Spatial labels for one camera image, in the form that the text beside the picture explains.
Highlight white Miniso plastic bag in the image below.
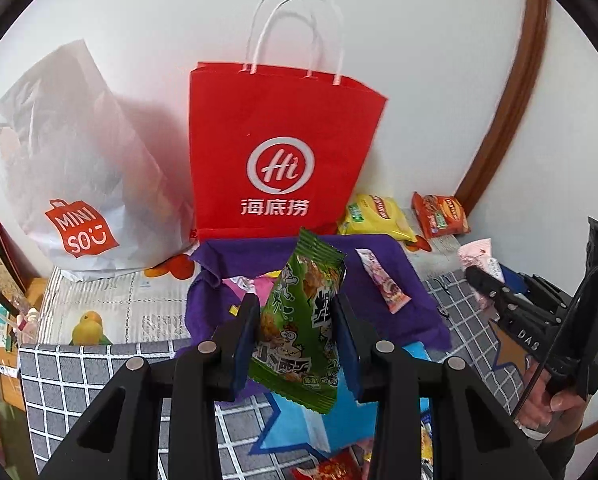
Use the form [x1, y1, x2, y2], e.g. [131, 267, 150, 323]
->
[0, 40, 193, 281]

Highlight brown door frame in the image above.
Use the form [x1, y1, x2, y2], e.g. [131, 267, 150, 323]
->
[455, 0, 550, 214]

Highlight red paper shopping bag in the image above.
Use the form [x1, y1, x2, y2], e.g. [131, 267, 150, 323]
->
[187, 0, 389, 244]

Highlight orange chips bag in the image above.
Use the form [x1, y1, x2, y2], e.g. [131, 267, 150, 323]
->
[412, 193, 470, 238]

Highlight purple towel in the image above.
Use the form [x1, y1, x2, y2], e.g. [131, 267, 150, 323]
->
[184, 234, 451, 351]

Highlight yellow chips bag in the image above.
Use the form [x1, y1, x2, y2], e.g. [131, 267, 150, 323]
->
[338, 194, 416, 243]

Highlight cardboard boxes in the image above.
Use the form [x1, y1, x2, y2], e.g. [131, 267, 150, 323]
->
[0, 292, 25, 412]

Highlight grey checked blanket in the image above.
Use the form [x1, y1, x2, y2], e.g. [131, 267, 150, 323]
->
[18, 271, 522, 479]

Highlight person right hand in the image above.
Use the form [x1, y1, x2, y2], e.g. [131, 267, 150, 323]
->
[515, 370, 591, 442]

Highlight yellow snack packet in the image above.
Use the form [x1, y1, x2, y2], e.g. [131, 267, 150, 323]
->
[360, 411, 433, 480]

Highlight blue tissue pack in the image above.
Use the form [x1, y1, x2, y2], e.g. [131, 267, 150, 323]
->
[250, 341, 433, 456]

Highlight framed picture box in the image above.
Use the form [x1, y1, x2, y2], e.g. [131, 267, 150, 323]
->
[0, 223, 34, 300]

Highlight pink yellow snack bag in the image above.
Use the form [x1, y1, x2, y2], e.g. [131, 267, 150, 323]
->
[223, 271, 281, 316]

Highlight red snack packet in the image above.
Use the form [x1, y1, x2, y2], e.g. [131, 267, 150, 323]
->
[291, 448, 362, 480]

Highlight green snack packet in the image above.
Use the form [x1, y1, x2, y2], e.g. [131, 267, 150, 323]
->
[248, 229, 346, 414]

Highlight pale pink snack packet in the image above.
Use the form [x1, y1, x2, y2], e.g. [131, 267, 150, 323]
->
[457, 238, 505, 283]

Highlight pink white candy stick packet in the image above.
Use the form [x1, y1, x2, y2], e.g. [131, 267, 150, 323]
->
[355, 248, 412, 314]

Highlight white printed fruit sheet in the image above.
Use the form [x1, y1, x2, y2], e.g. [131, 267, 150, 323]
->
[38, 235, 459, 344]

